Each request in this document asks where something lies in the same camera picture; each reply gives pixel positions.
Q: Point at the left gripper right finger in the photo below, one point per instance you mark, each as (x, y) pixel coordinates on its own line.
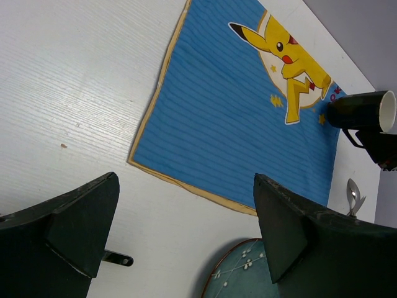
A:
(313, 251)

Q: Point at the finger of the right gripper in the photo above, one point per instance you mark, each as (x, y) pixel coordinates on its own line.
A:
(381, 147)

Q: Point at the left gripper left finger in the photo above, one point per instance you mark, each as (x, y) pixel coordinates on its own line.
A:
(54, 248)

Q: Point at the dark blue paper cup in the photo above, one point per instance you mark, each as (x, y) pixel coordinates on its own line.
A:
(374, 111)

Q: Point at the blue pikachu placemat cloth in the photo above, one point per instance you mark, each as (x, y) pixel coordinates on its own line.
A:
(237, 95)

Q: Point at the teal ceramic plate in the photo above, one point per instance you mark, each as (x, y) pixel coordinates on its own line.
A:
(242, 272)

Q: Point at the spoon with black handle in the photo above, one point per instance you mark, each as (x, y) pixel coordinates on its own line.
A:
(354, 198)

